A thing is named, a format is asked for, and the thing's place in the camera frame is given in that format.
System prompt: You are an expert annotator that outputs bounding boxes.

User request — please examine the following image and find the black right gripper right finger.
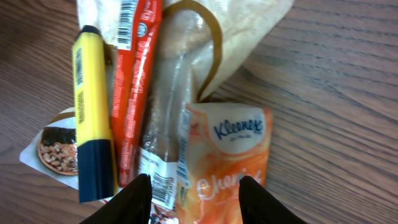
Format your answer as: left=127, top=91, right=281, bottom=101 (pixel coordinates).
left=239, top=175, right=306, bottom=224

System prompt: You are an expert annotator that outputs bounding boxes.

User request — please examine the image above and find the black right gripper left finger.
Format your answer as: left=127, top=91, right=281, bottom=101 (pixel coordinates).
left=81, top=174, right=152, bottom=224

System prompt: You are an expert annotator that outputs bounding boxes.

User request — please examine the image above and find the yellow highlighter marker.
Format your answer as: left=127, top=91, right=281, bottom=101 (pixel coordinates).
left=72, top=26, right=115, bottom=203

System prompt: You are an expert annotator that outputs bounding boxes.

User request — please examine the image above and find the small orange snack packet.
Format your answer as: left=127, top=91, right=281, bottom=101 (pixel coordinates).
left=176, top=103, right=272, bottom=223

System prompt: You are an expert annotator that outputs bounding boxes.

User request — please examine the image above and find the silver red crinkled wrapper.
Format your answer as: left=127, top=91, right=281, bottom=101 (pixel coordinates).
left=19, top=108, right=179, bottom=223

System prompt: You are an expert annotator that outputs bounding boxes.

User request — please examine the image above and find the beige brown snack pouch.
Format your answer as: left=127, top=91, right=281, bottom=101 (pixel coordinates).
left=77, top=0, right=293, bottom=162

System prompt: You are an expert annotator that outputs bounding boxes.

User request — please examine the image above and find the red snack stick packet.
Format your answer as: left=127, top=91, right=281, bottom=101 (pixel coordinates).
left=111, top=0, right=163, bottom=187

